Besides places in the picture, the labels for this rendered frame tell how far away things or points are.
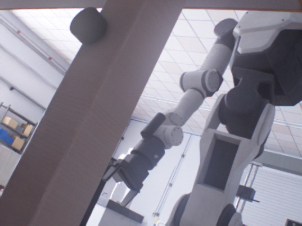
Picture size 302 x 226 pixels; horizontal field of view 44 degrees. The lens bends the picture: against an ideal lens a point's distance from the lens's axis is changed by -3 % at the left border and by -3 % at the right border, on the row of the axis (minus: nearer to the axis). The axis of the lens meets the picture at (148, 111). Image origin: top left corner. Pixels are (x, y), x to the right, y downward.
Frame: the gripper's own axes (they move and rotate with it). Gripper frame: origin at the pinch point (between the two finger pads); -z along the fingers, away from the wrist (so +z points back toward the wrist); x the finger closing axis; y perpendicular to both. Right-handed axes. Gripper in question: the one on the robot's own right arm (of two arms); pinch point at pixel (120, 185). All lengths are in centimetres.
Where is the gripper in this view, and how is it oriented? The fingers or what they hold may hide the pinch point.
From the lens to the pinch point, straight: 114.2
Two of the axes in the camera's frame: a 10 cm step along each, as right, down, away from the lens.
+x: -4.4, -7.8, -4.4
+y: 6.9, 0.1, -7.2
